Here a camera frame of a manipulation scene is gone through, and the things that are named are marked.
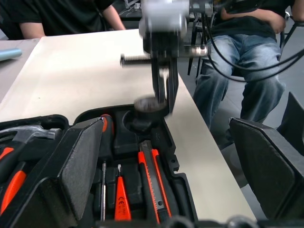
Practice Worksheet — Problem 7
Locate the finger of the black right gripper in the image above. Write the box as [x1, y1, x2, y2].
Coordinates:
[168, 57, 181, 115]
[151, 59, 168, 103]

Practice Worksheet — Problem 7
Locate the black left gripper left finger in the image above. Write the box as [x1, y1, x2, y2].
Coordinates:
[0, 117, 105, 228]

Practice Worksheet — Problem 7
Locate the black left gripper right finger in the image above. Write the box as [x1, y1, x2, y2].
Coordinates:
[228, 117, 304, 221]

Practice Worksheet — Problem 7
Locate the orange and black handled screwdriver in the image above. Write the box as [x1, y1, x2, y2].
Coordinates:
[99, 114, 115, 222]

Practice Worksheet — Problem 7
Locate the black plastic tool case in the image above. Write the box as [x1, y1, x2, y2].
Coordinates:
[0, 104, 200, 228]

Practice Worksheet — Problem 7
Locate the orange voltage tester pen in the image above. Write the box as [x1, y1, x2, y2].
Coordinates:
[114, 164, 132, 221]

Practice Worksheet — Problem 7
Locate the black and orange hammer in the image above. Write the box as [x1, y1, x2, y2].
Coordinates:
[0, 124, 64, 216]

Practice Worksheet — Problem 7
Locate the orange and black utility knife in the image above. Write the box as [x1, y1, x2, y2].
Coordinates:
[137, 140, 173, 224]

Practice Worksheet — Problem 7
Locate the person in blue jeans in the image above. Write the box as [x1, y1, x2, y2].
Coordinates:
[192, 0, 288, 143]

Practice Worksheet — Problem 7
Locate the person in black shirt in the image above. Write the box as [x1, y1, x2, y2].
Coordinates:
[0, 0, 127, 40]

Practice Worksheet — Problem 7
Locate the grey-blue rolled tube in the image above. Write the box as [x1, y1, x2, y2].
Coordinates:
[0, 47, 22, 63]

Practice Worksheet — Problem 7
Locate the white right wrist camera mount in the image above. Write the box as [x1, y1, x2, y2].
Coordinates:
[139, 0, 190, 34]

